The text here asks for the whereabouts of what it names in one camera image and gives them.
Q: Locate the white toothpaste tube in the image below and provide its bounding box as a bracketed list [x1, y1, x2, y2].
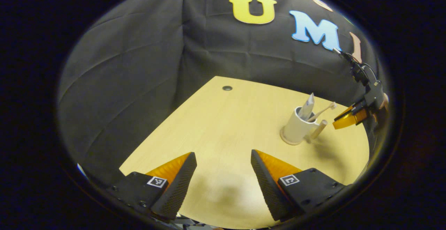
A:
[298, 93, 315, 121]

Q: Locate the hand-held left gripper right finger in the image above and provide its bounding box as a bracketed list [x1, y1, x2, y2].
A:
[250, 149, 346, 222]

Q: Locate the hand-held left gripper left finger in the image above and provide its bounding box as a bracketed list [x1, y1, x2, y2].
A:
[106, 152, 198, 222]

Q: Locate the wooden toothbrush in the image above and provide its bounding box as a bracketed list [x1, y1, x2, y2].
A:
[307, 101, 338, 123]

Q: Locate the light wooden desktop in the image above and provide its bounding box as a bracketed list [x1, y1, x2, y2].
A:
[119, 76, 370, 230]

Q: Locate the white cup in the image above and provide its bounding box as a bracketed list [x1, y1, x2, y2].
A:
[282, 106, 328, 145]

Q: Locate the round cork coaster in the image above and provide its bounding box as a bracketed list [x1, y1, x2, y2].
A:
[280, 129, 307, 146]

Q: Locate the black backdrop cloth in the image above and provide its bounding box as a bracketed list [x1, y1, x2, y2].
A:
[57, 0, 387, 189]

